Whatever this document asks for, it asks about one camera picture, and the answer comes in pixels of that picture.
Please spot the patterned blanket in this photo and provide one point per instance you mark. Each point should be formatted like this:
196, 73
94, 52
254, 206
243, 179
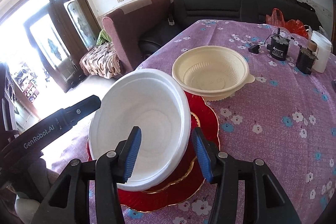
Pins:
99, 61

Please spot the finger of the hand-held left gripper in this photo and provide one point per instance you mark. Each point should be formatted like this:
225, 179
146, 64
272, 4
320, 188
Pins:
81, 108

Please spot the black power adapter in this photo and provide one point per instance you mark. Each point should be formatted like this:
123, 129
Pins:
253, 48

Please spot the large white foam bowl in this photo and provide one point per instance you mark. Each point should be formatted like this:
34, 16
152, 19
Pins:
157, 108

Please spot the black jar with lid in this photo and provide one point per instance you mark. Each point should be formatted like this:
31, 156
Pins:
304, 61

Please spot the red plastic bag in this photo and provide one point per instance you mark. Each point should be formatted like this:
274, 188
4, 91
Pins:
277, 17

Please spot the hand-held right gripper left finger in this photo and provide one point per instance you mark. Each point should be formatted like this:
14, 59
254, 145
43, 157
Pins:
132, 158

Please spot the brown armchair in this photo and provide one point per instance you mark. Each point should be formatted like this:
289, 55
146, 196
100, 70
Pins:
136, 21

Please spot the person's left hand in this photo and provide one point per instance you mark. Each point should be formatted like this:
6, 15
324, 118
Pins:
48, 172

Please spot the red plate with gold lettering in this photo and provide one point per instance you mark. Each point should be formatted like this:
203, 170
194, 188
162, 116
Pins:
207, 119

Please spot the shelf with small items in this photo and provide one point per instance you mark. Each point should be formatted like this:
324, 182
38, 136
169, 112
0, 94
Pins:
26, 87

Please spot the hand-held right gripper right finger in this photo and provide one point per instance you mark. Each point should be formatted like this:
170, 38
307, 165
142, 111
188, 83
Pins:
202, 158

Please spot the purple floral tablecloth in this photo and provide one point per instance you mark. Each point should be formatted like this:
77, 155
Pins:
262, 121

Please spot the green cloth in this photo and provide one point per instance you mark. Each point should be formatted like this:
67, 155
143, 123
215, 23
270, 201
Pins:
103, 38

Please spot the white plastic jar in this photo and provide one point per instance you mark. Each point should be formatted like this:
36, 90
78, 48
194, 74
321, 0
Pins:
323, 53

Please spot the cream plastic bowl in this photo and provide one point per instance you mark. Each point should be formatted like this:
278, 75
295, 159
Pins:
210, 77

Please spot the black air pump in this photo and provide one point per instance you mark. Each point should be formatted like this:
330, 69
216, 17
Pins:
278, 49

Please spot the black sofa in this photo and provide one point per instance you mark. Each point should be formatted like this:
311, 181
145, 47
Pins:
210, 8

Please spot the wooden glass door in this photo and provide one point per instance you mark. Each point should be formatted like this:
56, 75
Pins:
78, 19

